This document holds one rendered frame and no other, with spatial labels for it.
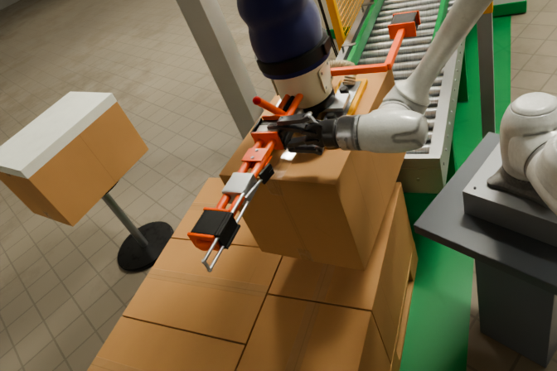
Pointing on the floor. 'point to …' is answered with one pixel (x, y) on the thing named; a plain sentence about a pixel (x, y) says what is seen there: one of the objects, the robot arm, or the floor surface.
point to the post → (485, 29)
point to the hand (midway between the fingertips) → (270, 135)
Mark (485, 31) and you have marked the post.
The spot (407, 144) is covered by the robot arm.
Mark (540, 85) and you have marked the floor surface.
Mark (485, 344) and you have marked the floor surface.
